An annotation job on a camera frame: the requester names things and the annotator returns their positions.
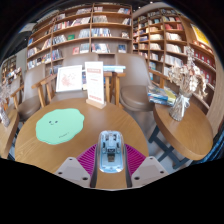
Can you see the green cloud-shaped mouse pad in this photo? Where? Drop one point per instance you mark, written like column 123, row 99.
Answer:
column 58, row 126

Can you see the round wooden side table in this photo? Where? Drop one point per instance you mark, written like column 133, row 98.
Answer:
column 186, row 133
column 6, row 133

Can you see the white sign on wooden base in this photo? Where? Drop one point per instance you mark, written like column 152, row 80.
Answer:
column 95, row 81

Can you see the stack of colourful books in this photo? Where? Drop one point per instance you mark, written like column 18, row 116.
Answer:
column 161, row 96

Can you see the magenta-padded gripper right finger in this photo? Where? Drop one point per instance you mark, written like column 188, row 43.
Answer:
column 136, row 160

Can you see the glass vase with dried flowers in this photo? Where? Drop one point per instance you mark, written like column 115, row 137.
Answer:
column 178, row 108
column 4, row 115

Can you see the white framed picture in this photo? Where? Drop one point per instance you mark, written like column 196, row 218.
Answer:
column 69, row 78

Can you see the curved wooden bookshelf unit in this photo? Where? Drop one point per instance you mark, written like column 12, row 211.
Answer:
column 170, row 43

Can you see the pale blue stacked books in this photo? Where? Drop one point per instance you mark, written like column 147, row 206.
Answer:
column 115, row 69

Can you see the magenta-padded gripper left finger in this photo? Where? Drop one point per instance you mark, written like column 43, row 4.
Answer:
column 87, row 160

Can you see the transparent blue computer mouse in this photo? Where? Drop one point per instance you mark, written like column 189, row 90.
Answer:
column 111, row 153

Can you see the wide wooden bookshelf unit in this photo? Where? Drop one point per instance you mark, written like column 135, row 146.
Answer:
column 80, row 35

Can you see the small distant wooden bookshelf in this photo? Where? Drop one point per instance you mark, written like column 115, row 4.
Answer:
column 9, row 68

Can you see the dark blue standing book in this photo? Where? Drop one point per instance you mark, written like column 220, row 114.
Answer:
column 84, row 80

